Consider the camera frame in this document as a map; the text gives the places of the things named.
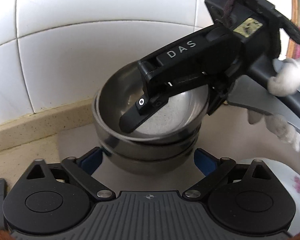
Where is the large steel bowl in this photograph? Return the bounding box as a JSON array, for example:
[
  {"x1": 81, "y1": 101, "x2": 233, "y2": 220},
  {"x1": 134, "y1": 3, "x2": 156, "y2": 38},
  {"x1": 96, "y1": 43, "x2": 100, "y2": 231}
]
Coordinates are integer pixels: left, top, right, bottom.
[{"x1": 92, "y1": 90, "x2": 201, "y2": 176}]

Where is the white floral plate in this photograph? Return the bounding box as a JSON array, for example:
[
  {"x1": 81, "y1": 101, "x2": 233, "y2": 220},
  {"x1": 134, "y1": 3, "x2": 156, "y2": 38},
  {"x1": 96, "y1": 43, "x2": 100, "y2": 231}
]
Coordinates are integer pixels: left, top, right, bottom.
[{"x1": 236, "y1": 157, "x2": 300, "y2": 240}]

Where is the white gloved hand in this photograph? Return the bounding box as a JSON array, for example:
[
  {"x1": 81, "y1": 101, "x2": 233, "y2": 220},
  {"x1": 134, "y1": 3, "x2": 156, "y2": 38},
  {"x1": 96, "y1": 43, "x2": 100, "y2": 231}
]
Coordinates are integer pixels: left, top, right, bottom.
[{"x1": 247, "y1": 56, "x2": 300, "y2": 152}]

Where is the small steel bowl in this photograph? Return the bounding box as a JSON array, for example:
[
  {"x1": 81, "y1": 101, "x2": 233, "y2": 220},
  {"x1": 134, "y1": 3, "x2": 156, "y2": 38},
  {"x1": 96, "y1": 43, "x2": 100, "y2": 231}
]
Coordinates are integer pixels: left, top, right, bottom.
[{"x1": 92, "y1": 62, "x2": 209, "y2": 142}]

